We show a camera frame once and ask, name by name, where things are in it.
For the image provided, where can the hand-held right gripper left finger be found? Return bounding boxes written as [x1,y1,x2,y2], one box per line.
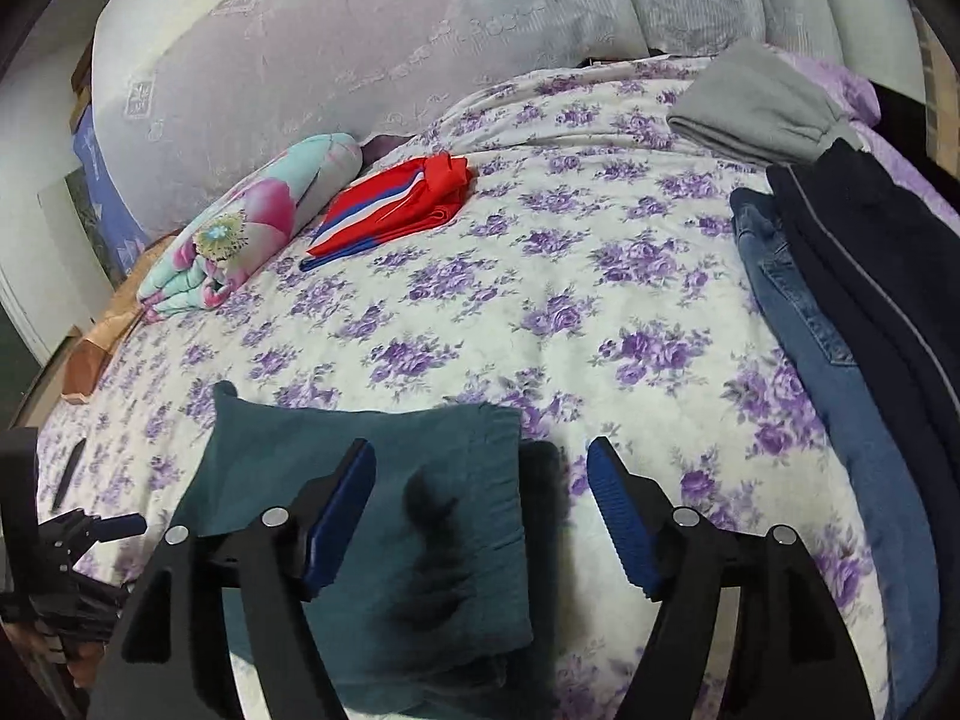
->
[86,439,377,720]

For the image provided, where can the purple pillow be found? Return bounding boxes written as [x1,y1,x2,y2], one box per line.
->
[772,45,960,230]

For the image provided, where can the folded floral quilt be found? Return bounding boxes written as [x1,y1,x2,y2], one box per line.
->
[137,133,365,325]

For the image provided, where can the grey pants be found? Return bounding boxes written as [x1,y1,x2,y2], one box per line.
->
[666,41,863,166]

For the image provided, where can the purple floral bedsheet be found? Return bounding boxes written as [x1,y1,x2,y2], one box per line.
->
[34,52,960,720]

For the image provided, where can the blue jeans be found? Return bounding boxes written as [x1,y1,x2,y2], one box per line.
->
[730,187,942,720]

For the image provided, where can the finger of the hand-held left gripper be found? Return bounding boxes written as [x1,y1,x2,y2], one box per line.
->
[94,513,149,542]

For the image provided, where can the red blue white garment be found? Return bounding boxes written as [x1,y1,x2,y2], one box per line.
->
[300,152,476,274]

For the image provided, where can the white lace curtain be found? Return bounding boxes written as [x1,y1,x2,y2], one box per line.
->
[90,0,927,241]

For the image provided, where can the brown patterned pillow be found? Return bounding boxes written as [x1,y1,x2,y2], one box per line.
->
[60,289,151,404]

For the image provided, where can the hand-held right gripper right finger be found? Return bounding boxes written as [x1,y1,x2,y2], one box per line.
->
[586,435,878,720]

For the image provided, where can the dark navy pants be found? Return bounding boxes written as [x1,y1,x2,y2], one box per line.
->
[765,139,960,691]

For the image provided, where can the teal pants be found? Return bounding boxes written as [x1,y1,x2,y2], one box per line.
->
[171,381,535,717]

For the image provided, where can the blue printed cloth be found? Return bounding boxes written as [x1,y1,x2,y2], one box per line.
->
[71,105,155,282]

